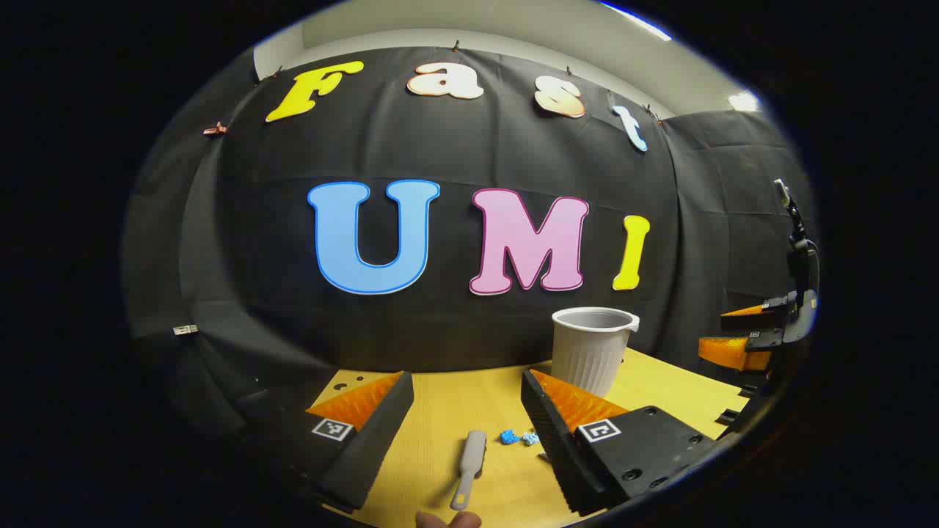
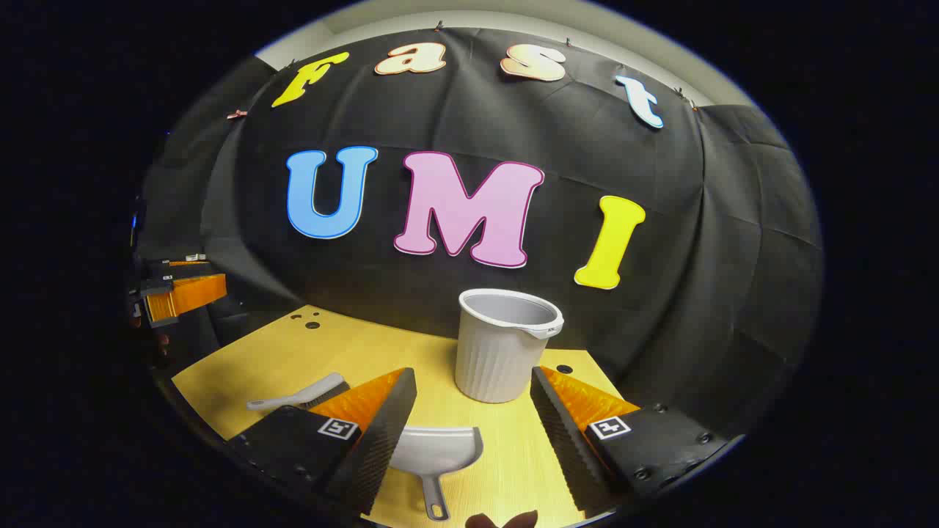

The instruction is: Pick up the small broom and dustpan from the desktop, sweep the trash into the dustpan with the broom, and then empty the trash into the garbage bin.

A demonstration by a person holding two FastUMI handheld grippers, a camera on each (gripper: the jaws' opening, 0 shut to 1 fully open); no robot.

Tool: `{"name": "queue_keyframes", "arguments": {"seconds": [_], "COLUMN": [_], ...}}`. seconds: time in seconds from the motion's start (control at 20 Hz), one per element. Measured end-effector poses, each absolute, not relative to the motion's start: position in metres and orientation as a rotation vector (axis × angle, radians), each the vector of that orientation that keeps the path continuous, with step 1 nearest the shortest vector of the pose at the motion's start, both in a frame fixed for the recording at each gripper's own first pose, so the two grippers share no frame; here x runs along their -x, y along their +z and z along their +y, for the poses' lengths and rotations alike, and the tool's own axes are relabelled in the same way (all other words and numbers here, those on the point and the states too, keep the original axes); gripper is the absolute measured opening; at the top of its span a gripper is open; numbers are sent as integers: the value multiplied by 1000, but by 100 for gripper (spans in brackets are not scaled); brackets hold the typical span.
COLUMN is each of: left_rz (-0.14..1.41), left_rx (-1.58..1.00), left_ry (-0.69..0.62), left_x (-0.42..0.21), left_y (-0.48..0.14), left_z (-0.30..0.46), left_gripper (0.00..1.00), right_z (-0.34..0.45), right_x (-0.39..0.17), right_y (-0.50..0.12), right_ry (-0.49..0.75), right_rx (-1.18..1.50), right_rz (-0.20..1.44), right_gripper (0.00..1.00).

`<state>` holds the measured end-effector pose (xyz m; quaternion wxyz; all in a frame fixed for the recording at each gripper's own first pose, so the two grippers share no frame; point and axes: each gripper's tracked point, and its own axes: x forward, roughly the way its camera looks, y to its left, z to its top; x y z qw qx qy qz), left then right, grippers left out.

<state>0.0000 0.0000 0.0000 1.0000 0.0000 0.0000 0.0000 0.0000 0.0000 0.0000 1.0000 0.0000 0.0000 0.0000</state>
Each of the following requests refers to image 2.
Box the black backdrop cloth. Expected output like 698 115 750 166
136 28 824 441

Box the grey plastic dustpan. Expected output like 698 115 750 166
387 425 485 521

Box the wooden desktop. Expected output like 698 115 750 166
170 304 624 528

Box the small grey broom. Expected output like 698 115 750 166
246 372 351 411

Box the white ribbed garbage bin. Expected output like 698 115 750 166
455 288 564 404

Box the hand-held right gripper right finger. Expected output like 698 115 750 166
530 365 728 514

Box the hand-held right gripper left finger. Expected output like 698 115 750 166
224 367 417 516

